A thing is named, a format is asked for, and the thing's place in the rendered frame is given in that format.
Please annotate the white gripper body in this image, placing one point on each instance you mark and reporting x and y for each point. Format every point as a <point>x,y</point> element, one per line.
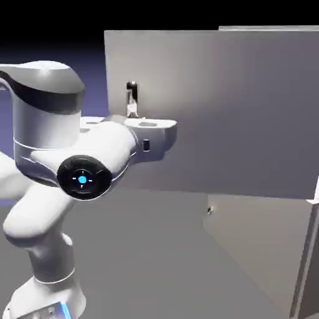
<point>159,124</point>

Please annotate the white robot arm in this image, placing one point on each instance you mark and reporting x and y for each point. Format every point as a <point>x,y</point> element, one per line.
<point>47,129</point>

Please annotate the large grey cabinet door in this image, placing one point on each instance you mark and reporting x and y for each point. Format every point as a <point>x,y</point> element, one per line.
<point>236,112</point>

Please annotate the small grey cabinet door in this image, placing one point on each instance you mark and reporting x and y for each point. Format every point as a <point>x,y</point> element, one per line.
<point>261,244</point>

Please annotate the grey cabinet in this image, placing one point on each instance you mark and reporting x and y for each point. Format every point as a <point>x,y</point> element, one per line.
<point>308,274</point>

